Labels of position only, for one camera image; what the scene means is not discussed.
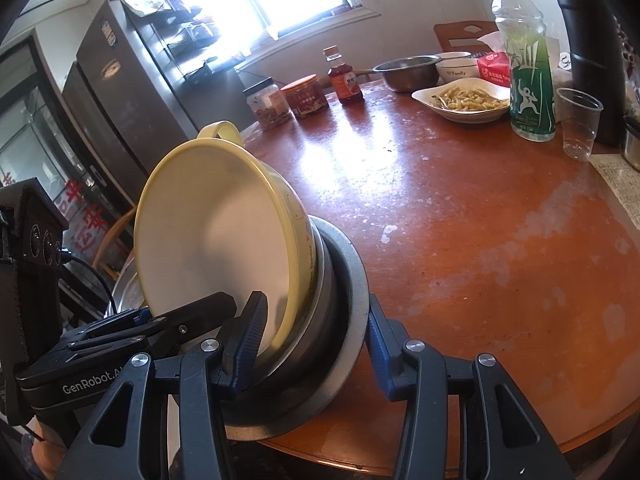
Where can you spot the clear plastic cup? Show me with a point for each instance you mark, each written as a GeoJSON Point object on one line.
{"type": "Point", "coordinates": [580, 125]}

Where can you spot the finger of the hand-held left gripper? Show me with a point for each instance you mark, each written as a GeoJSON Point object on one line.
{"type": "Point", "coordinates": [205, 312]}
{"type": "Point", "coordinates": [142, 314]}

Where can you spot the printed paper sheet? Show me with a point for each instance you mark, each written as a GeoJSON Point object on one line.
{"type": "Point", "coordinates": [620, 185]}

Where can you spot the large steel bowl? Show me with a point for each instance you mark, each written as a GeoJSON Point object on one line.
{"type": "Point", "coordinates": [357, 280]}

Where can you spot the dark berry sprig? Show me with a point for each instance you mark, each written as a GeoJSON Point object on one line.
{"type": "Point", "coordinates": [630, 50]}

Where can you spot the white dish of noodles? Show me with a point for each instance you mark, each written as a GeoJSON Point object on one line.
{"type": "Point", "coordinates": [465, 100]}

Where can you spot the clear jar black lid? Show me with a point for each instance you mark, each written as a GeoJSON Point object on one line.
{"type": "Point", "coordinates": [267, 107]}

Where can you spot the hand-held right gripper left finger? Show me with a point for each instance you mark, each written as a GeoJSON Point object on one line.
{"type": "Point", "coordinates": [250, 340]}

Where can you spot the red tissue packet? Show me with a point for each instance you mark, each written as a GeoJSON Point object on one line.
{"type": "Point", "coordinates": [492, 67]}

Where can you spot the steel basin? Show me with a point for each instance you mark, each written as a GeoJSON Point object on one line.
{"type": "Point", "coordinates": [405, 75]}

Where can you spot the wooden chair back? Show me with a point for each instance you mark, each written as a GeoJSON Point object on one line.
{"type": "Point", "coordinates": [460, 35]}

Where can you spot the black thermos flask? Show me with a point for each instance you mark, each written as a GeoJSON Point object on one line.
{"type": "Point", "coordinates": [595, 60]}

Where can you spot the small steel cup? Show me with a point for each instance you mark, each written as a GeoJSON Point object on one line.
{"type": "Point", "coordinates": [632, 145]}

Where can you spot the shallow steel plate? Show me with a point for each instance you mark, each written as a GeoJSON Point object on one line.
{"type": "Point", "coordinates": [125, 285]}

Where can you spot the glass door red decals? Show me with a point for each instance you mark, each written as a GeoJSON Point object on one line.
{"type": "Point", "coordinates": [30, 125]}

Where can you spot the grey refrigerator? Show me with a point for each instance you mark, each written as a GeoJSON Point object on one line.
{"type": "Point", "coordinates": [125, 110]}

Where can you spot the wooden chair with curved rail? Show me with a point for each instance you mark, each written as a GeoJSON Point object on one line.
{"type": "Point", "coordinates": [117, 227]}

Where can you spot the green-label plastic bottle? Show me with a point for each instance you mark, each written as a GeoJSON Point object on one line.
{"type": "Point", "coordinates": [530, 95]}

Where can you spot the small steel bowl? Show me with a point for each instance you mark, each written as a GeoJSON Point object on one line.
{"type": "Point", "coordinates": [322, 280]}

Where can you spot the red-label jar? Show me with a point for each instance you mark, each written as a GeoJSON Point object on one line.
{"type": "Point", "coordinates": [305, 100]}

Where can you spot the amber sauce bottle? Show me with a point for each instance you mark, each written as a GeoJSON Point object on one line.
{"type": "Point", "coordinates": [345, 82]}

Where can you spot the white ceramic bowl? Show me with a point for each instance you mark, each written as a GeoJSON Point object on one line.
{"type": "Point", "coordinates": [457, 71]}

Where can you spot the black storage rack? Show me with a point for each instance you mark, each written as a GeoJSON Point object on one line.
{"type": "Point", "coordinates": [190, 40]}

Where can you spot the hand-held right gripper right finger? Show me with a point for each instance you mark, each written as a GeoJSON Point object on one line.
{"type": "Point", "coordinates": [380, 350]}

